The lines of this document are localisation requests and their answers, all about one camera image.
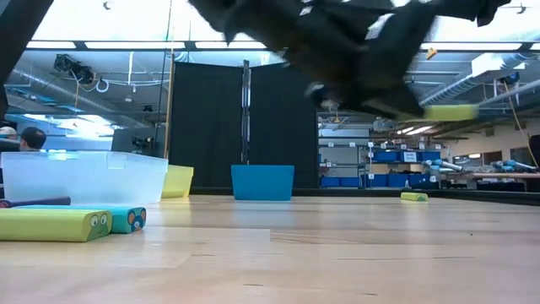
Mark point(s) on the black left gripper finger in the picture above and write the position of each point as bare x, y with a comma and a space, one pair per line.
392, 103

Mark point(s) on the blue white robot arm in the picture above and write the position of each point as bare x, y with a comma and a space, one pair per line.
447, 165
514, 164

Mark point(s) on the wooden workbench with robots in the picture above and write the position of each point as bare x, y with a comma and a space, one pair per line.
506, 175

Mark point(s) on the black office chair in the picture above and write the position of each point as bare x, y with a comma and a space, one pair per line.
536, 150

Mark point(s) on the blue plastic bin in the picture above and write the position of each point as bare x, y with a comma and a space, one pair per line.
261, 181

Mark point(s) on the black folding screen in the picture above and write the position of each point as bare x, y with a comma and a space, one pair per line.
206, 126

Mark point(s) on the tan wooden pole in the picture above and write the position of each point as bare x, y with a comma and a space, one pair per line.
169, 105

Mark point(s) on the yellow plastic bin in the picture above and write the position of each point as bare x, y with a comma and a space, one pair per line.
179, 180

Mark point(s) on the long ceiling light strip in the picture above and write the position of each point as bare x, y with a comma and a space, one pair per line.
126, 45

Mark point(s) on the black ceiling-hung device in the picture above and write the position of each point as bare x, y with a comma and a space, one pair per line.
73, 67

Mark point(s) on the teal rectangular block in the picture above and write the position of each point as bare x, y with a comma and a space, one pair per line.
126, 219

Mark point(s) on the clear plastic bin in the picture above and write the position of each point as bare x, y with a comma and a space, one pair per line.
84, 177

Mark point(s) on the person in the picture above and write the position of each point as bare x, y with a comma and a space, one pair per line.
33, 138
7, 131

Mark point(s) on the black aluminium table frame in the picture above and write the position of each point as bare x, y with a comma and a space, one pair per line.
485, 196

